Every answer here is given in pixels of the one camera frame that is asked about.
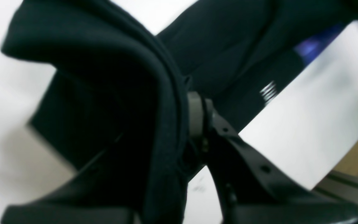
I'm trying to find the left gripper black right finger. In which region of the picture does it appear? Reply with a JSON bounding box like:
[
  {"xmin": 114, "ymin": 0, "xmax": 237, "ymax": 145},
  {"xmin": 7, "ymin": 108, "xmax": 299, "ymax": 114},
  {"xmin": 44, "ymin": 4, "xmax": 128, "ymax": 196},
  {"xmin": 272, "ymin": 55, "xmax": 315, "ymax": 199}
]
[{"xmin": 187, "ymin": 92, "xmax": 358, "ymax": 224}]

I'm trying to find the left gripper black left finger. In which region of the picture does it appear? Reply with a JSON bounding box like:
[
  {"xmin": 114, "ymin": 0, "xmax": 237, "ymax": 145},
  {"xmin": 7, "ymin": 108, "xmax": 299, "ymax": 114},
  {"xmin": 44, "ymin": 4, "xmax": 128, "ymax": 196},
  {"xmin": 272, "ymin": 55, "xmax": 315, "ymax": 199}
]
[{"xmin": 0, "ymin": 150, "xmax": 142, "ymax": 224}]

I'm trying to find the black T-shirt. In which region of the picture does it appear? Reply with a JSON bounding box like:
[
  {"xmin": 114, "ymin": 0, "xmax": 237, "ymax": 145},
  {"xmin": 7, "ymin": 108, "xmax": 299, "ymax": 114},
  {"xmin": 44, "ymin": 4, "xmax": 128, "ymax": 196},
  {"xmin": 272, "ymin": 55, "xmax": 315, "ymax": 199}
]
[{"xmin": 1, "ymin": 0, "xmax": 358, "ymax": 224}]

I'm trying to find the black metal frame on floor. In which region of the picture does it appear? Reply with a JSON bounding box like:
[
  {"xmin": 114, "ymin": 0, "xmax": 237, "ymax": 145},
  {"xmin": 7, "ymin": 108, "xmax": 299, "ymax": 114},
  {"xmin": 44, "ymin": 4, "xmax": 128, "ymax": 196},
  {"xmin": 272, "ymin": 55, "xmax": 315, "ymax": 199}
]
[{"xmin": 313, "ymin": 170, "xmax": 358, "ymax": 207}]

